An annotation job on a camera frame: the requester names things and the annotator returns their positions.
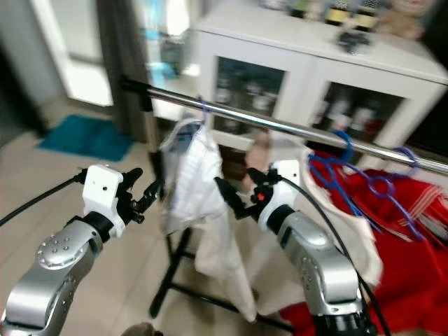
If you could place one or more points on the teal floor mat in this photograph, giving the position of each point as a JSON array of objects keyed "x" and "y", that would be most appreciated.
[{"x": 80, "y": 138}]

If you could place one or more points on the steel and black clothes rack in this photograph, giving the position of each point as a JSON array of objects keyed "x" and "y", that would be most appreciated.
[{"x": 252, "y": 117}]

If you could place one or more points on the grey curtain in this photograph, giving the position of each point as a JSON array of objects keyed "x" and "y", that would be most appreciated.
[{"x": 126, "y": 56}]

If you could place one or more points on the red garment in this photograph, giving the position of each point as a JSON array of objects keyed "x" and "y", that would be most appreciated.
[{"x": 413, "y": 273}]

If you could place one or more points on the small black object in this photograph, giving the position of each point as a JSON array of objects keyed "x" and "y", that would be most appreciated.
[{"x": 354, "y": 40}]

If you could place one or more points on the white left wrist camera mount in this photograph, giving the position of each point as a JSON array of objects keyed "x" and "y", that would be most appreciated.
[{"x": 103, "y": 189}]

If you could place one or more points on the white hanging garment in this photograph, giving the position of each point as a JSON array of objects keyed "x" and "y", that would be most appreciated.
[{"x": 203, "y": 182}]

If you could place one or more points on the white glass-door cabinet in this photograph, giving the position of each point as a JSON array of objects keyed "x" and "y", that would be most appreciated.
[{"x": 259, "y": 38}]

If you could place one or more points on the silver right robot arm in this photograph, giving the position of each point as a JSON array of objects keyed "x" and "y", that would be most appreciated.
[{"x": 322, "y": 266}]

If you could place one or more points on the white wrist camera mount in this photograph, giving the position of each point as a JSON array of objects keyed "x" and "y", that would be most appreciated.
[
  {"x": 274, "y": 204},
  {"x": 103, "y": 189}
]

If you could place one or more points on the beige plush toy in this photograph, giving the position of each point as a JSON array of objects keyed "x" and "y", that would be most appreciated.
[{"x": 400, "y": 21}]

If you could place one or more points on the blue plastic clothes hanger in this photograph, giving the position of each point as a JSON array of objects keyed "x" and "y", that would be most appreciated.
[
  {"x": 411, "y": 152},
  {"x": 350, "y": 145}
]

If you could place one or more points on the purple hanger hook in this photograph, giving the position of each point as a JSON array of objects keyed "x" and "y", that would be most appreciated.
[{"x": 204, "y": 112}]

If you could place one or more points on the white glass door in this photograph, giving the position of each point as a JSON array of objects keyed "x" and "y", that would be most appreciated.
[{"x": 45, "y": 35}]

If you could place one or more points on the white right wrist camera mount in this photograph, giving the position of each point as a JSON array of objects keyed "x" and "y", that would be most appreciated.
[{"x": 274, "y": 204}]

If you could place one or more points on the dark jar yellow label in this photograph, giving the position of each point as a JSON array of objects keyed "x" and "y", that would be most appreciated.
[
  {"x": 336, "y": 14},
  {"x": 364, "y": 18}
]

